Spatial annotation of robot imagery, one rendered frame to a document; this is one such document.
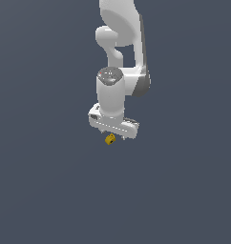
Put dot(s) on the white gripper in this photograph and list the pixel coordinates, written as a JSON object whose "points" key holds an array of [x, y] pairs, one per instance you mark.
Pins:
{"points": [[112, 124]]}

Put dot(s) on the small yellow object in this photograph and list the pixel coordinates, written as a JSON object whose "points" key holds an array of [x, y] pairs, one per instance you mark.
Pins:
{"points": [[110, 139]]}

